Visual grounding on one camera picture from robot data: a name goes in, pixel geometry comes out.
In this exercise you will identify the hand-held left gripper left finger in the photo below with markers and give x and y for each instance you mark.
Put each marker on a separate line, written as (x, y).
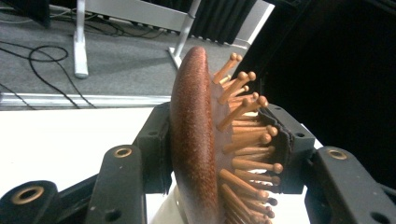
(155, 146)

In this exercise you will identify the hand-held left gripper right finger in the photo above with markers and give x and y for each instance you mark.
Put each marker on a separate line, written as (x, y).
(300, 146)

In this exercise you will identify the brown wooden hairbrush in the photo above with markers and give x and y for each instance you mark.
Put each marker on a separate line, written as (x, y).
(193, 140)

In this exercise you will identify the white metal stand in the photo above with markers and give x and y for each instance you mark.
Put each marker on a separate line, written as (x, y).
(81, 40)

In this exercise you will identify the black curtain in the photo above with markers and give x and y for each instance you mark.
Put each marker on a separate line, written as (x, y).
(224, 18)

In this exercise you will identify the aluminium floor rail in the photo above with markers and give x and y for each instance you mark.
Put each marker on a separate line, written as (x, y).
(93, 100)

